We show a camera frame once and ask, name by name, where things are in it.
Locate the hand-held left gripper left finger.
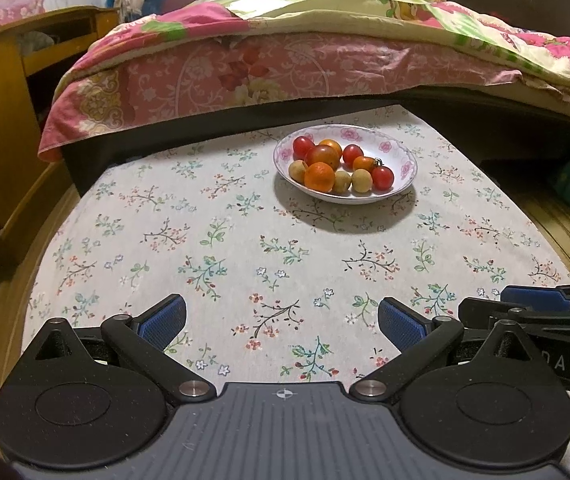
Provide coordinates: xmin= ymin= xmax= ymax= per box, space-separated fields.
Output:
xmin=17 ymin=293 xmax=217 ymax=405

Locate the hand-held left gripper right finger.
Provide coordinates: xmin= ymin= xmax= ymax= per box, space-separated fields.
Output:
xmin=349 ymin=296 xmax=548 ymax=403

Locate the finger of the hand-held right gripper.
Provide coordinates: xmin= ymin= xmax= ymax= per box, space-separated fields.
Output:
xmin=501 ymin=280 xmax=570 ymax=314
xmin=458 ymin=297 xmax=570 ymax=333

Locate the small red tomato with stem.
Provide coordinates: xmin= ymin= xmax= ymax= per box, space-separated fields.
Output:
xmin=370 ymin=157 xmax=395 ymax=191

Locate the white floral rim plate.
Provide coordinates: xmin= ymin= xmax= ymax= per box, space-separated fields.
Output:
xmin=273 ymin=124 xmax=419 ymax=205

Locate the large red tomato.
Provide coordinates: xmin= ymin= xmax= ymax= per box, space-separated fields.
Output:
xmin=305 ymin=144 xmax=340 ymax=170

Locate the floral print tablecloth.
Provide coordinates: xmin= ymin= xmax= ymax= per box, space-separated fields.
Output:
xmin=22 ymin=104 xmax=570 ymax=480

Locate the pink floral quilt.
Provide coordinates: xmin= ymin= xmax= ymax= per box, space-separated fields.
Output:
xmin=39 ymin=0 xmax=570 ymax=163

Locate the pale cloth in cabinet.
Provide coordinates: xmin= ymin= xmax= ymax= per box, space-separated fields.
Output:
xmin=19 ymin=30 xmax=58 ymax=54

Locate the dark bed frame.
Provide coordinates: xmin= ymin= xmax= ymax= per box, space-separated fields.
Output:
xmin=62 ymin=84 xmax=570 ymax=197

